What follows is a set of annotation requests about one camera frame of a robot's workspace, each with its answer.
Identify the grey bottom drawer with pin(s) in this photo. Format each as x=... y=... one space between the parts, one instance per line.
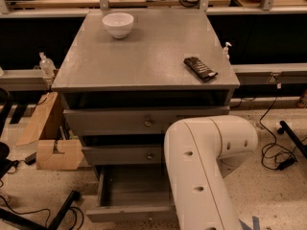
x=133 y=192

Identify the grey drawer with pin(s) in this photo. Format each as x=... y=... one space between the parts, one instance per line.
x=123 y=155
x=133 y=192
x=132 y=120

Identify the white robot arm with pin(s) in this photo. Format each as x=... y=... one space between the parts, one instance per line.
x=199 y=154

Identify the grey top drawer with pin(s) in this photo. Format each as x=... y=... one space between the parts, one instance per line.
x=132 y=120

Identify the grey wooden drawer cabinet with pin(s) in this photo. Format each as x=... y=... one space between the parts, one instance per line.
x=144 y=69

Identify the grey middle drawer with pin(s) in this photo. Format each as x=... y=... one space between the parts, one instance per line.
x=123 y=155

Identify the dark snack bar wrapper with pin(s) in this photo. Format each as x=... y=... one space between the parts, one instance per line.
x=200 y=69

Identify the white ceramic bowl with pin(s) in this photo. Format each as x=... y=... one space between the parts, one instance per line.
x=118 y=24

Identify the white pump bottle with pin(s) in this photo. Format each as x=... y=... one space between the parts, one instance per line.
x=226 y=49

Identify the cardboard box piece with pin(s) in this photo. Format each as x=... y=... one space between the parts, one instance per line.
x=61 y=155

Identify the clear sanitizer bottle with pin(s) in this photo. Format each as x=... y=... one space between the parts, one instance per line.
x=46 y=65

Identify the black right stand leg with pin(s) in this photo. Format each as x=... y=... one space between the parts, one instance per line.
x=285 y=128

